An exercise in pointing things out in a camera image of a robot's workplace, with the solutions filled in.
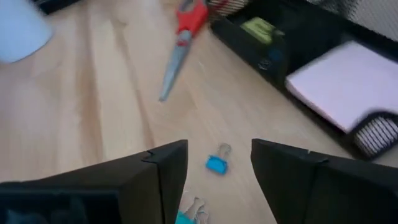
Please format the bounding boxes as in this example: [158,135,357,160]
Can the yellow rectangular eraser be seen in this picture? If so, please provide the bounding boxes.
[241,16,285,45]

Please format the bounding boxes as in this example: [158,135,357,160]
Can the pink sticky note pad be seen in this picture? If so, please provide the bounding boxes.
[284,40,398,134]

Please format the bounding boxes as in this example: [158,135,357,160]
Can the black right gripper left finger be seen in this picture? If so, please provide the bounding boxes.
[0,139,189,224]

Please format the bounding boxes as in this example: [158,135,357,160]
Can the black mesh desk organizer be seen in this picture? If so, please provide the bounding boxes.
[208,0,398,161]

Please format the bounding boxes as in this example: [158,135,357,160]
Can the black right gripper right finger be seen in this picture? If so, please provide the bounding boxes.
[251,139,398,224]

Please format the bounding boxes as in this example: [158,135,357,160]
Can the green plant in white pot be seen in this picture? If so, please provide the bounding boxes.
[0,0,54,65]

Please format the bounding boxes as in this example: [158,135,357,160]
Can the red handled scissors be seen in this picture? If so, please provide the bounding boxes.
[158,0,209,103]

